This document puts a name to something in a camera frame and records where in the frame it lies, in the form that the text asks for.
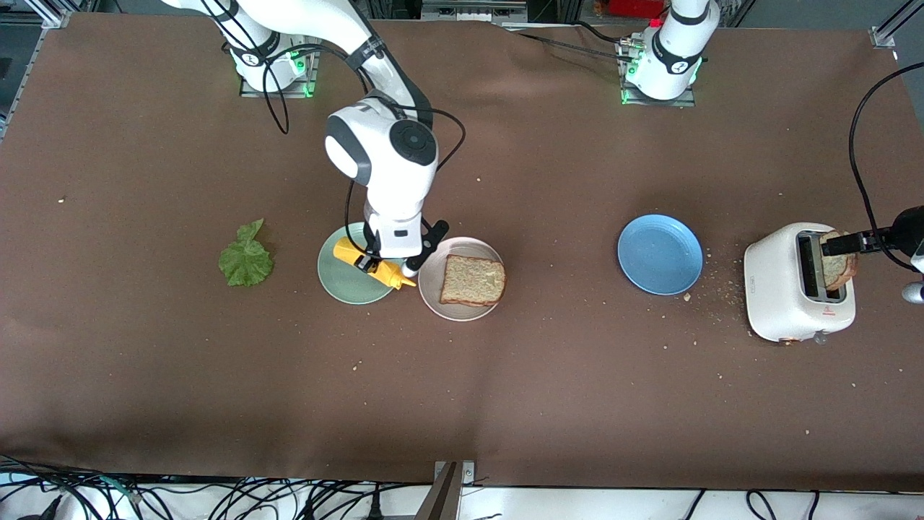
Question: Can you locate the yellow squeeze bottle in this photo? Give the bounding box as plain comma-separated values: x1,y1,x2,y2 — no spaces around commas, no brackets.
333,237,418,290

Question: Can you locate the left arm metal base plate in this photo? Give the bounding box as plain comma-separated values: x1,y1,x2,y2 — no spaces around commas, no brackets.
617,36,698,109

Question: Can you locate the grey metal mount bracket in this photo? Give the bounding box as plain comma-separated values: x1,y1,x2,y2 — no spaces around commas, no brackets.
415,460,477,520

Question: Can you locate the pale green plate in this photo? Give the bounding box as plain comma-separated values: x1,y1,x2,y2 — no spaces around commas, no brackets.
318,222,406,306

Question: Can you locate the brown bread slice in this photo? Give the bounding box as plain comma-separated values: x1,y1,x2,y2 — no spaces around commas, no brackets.
439,253,507,308
819,229,860,293

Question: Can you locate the white toaster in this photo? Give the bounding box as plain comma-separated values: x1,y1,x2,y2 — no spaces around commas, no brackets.
744,222,857,344

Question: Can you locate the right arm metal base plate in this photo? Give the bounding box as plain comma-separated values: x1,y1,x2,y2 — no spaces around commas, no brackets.
240,30,319,99

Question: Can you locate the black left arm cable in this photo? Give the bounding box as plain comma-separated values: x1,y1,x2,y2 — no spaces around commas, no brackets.
849,61,924,272

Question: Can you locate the grey power strip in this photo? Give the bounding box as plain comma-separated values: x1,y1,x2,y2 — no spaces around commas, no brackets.
421,0,529,24

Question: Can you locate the blue plate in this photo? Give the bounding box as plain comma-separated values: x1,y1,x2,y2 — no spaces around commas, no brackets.
617,214,704,296

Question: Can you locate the red box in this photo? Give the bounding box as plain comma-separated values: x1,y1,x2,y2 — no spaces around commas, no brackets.
606,0,668,19

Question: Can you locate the beige plate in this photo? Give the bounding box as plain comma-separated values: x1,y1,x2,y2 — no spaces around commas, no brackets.
418,237,507,322

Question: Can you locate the black cable on cloth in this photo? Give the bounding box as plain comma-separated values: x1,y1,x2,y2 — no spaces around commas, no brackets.
498,20,636,62

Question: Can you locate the aluminium frame profile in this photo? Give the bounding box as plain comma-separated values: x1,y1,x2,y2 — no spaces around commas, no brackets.
870,0,924,50
0,0,73,142

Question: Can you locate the brown table cloth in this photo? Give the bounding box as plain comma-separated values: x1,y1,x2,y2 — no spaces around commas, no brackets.
0,13,924,493

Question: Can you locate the green lettuce leaf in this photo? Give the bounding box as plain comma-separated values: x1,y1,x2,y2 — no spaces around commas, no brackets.
219,219,275,287

